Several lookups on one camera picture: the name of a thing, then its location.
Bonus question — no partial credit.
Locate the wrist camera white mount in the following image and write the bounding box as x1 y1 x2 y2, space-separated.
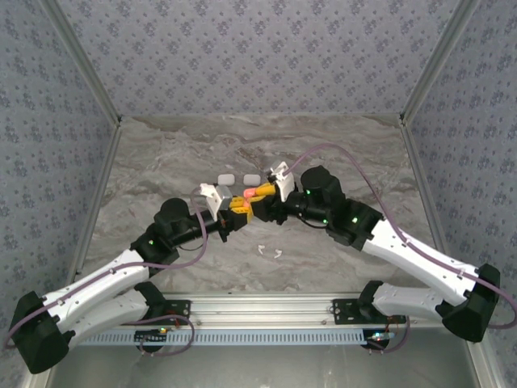
267 160 298 202
200 183 234 213

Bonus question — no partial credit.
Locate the small black controller board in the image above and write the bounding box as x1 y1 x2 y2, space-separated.
134 327 170 352
363 327 397 352

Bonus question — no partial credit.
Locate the aluminium side frame rail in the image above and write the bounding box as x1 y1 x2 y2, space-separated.
399 119 452 262
60 120 124 298

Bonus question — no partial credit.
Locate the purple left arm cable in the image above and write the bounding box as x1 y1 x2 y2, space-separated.
2 186 213 357

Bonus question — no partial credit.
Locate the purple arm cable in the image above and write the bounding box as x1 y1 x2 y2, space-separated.
2 186 213 357
282 143 517 356

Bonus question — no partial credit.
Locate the aluminium corner frame post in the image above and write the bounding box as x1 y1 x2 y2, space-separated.
397 0 484 126
42 0 124 126

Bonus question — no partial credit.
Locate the aluminium front mounting rail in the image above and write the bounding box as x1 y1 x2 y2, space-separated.
44 293 439 327

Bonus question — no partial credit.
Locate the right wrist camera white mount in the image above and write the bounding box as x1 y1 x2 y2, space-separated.
267 160 298 202

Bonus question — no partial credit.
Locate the grey metal base panel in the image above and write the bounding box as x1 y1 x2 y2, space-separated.
23 327 498 388

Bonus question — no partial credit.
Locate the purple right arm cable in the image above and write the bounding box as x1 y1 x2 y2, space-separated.
282 143 517 356

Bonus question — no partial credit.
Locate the grey slotted cable duct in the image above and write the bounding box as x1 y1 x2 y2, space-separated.
58 327 375 348

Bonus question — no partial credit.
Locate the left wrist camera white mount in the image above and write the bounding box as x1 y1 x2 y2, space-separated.
200 183 234 213

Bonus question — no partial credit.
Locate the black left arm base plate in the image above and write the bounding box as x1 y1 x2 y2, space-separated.
132 297 193 327

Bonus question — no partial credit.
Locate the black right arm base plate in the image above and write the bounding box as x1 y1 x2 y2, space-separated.
331 297 389 325

